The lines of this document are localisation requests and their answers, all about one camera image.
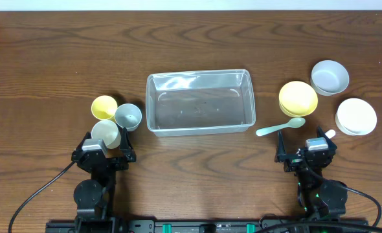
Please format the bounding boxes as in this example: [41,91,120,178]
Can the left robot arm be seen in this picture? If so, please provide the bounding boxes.
[71,127,136,233]

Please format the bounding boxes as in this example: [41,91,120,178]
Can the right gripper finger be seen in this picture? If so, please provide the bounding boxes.
[276,130,286,156]
[316,126,329,140]

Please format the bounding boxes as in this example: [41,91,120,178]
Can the grey plastic bowl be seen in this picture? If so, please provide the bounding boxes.
[310,60,350,96]

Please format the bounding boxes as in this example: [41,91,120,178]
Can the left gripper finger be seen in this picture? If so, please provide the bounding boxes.
[118,127,135,157]
[81,132,91,144]

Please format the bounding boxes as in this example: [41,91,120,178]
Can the pink plastic fork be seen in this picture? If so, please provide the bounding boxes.
[325,129,336,139]

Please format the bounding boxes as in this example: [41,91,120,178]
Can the clear plastic container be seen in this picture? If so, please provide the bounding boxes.
[146,69,256,137]

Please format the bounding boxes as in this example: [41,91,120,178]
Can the cream plastic cup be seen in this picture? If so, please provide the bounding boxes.
[91,120,121,149]

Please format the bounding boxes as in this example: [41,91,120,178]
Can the mint green plastic spoon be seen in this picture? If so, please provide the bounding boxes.
[256,117,306,137]

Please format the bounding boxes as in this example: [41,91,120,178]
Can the grey plastic cup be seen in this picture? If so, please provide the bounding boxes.
[115,104,142,131]

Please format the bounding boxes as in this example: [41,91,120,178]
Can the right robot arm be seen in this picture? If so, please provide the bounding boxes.
[275,128,348,220]

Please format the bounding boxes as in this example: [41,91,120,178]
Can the yellow plastic cup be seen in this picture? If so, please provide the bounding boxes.
[91,95,118,121]

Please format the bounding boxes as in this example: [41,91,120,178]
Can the white plastic bowl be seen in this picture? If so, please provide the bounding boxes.
[335,98,377,136]

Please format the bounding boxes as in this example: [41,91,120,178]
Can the yellow plastic bowl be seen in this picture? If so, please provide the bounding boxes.
[278,81,318,117]

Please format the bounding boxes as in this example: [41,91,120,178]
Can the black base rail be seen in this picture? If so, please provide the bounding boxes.
[45,217,370,233]

